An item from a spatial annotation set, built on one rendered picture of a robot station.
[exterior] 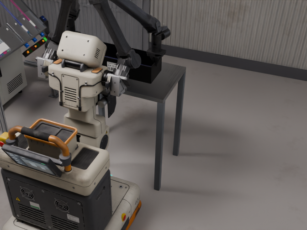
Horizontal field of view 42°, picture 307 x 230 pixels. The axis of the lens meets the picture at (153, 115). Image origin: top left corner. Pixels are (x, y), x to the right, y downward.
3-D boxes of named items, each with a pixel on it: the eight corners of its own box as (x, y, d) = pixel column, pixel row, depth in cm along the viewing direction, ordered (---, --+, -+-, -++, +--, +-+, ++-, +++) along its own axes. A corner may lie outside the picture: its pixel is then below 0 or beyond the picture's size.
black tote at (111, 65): (66, 64, 254) (64, 48, 247) (80, 52, 266) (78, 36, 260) (150, 84, 237) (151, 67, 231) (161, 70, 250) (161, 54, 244)
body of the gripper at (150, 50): (150, 49, 238) (150, 38, 233) (166, 52, 235) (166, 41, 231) (145, 54, 233) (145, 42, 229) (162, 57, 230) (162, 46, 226)
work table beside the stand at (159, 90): (158, 190, 294) (163, 99, 247) (74, 164, 314) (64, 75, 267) (178, 153, 328) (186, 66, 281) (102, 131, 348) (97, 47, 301)
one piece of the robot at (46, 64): (44, 62, 211) (40, 61, 212) (46, 81, 216) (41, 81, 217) (58, 55, 221) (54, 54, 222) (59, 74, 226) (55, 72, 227)
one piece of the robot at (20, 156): (72, 185, 196) (56, 166, 177) (12, 165, 206) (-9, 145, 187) (82, 164, 201) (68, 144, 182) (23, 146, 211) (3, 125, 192)
